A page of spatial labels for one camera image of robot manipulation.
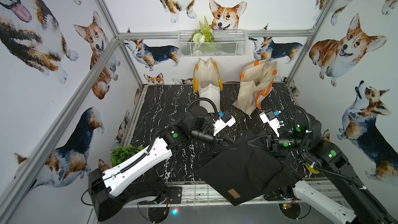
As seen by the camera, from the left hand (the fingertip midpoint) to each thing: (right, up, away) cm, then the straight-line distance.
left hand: (237, 147), depth 56 cm
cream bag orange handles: (+24, +30, +57) cm, 69 cm away
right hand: (+4, +2, -1) cm, 4 cm away
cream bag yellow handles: (-11, +29, +61) cm, 69 cm away
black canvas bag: (+3, -10, +2) cm, 11 cm away
